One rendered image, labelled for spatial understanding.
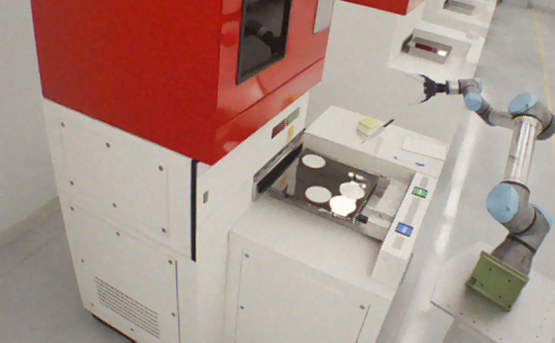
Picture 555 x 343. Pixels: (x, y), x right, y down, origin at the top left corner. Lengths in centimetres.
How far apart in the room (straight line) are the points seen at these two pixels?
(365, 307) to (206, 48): 100
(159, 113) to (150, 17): 28
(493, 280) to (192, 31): 124
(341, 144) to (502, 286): 89
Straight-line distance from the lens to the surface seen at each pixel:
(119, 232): 178
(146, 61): 130
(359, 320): 169
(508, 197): 158
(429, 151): 214
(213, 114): 121
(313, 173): 190
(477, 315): 166
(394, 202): 189
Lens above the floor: 195
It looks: 32 degrees down
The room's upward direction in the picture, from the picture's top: 7 degrees clockwise
